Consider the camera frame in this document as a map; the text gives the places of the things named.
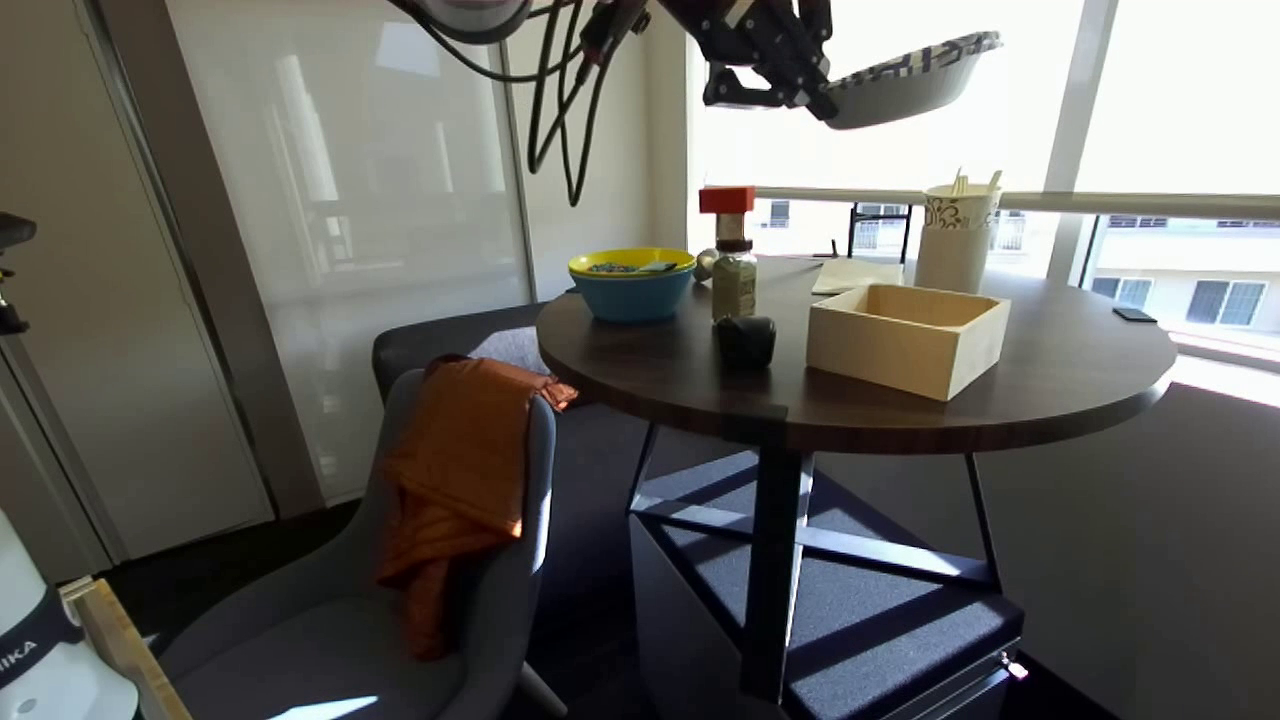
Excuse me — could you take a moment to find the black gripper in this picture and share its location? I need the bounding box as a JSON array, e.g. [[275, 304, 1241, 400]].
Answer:
[[662, 0, 841, 115]]

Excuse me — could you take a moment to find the yellow and blue bowl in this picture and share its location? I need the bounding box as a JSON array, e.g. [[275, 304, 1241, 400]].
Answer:
[[564, 245, 702, 329]]

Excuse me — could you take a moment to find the light wooden box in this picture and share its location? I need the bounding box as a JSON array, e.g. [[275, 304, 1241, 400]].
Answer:
[[803, 281, 1016, 409]]

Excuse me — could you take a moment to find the glass jar with red lid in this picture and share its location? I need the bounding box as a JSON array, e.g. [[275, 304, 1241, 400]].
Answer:
[[697, 183, 765, 326]]

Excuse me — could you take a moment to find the tall white paper cup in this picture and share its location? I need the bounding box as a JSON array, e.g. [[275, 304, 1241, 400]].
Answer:
[[912, 163, 1008, 300]]

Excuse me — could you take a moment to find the black round object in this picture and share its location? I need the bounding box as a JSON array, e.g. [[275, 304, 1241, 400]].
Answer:
[[711, 313, 780, 375]]

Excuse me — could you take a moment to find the round dark wooden table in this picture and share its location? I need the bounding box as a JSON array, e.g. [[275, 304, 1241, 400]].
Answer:
[[533, 258, 1183, 709]]

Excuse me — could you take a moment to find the orange cloth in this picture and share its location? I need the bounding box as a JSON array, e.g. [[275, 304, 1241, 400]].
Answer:
[[373, 353, 584, 664]]

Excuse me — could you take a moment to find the grey chair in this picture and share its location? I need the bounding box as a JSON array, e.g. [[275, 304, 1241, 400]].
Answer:
[[156, 364, 570, 720]]

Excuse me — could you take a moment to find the light wooden stick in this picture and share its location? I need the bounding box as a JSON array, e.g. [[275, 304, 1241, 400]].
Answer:
[[57, 574, 193, 720]]

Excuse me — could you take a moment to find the black metal frame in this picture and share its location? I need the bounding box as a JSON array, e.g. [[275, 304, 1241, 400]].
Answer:
[[845, 202, 919, 267]]

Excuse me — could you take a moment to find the white object with black strap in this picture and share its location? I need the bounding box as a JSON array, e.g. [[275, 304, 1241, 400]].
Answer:
[[0, 509, 144, 720]]

